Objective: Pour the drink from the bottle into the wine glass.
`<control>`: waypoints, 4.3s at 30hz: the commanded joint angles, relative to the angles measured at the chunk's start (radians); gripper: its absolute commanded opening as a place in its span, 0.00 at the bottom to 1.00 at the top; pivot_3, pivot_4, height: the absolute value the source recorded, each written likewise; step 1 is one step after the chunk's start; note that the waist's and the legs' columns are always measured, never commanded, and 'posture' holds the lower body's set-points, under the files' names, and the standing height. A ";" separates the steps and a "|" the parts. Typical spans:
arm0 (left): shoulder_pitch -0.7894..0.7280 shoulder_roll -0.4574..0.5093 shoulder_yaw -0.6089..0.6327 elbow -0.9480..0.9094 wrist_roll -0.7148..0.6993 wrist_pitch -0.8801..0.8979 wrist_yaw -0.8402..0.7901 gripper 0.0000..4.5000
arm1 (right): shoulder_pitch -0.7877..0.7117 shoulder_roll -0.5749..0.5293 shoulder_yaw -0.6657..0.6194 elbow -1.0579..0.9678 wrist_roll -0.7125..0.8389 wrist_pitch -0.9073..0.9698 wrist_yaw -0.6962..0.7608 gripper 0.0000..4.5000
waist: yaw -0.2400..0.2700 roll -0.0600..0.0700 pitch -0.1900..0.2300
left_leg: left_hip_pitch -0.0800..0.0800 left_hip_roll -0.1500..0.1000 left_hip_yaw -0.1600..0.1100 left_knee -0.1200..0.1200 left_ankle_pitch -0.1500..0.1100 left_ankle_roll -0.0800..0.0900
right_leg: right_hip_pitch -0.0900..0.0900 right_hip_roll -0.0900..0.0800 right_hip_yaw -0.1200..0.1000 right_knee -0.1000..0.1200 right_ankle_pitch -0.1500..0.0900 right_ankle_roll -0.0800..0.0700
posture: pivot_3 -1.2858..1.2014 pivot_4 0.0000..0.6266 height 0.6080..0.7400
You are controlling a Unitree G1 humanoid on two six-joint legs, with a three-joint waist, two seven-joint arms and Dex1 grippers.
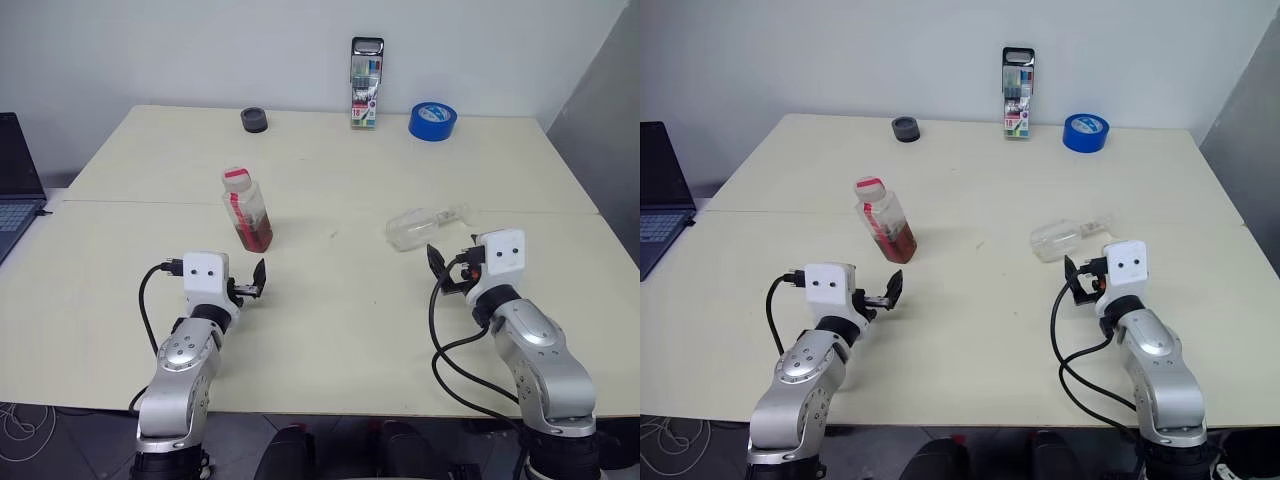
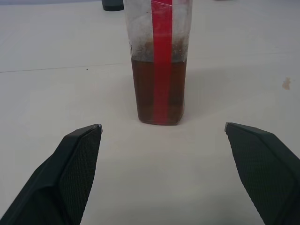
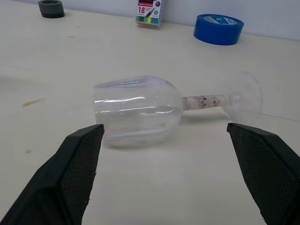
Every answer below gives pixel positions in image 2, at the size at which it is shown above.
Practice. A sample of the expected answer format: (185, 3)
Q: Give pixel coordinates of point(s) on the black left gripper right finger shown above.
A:
(264, 173)

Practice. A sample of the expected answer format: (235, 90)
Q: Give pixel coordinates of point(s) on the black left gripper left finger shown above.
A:
(58, 178)

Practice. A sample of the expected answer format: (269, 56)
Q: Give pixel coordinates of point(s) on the clear bottle with red tape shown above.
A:
(161, 70)

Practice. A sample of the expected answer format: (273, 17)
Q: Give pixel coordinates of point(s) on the dark grey round holder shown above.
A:
(112, 5)

